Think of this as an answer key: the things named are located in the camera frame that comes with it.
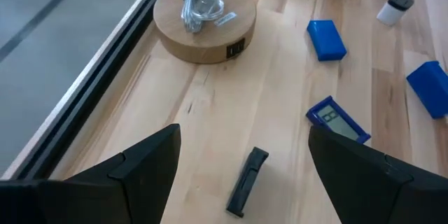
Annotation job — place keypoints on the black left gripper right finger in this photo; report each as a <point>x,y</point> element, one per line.
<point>367,189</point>

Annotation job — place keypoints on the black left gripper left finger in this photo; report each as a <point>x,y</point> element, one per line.
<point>140,182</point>

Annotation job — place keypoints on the blue digital clock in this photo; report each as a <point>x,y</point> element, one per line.
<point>336,117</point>

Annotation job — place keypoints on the black clip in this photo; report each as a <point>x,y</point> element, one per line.
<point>246,182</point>

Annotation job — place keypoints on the blue rectangular box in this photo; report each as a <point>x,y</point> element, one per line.
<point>326,40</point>
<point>428,89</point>

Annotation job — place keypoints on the white shade wooden table lamp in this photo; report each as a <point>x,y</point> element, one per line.
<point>210,42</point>

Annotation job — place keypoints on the small black ball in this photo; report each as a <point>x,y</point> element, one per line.
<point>390,12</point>

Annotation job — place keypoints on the black metal table frame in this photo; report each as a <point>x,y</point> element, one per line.
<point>105,68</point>

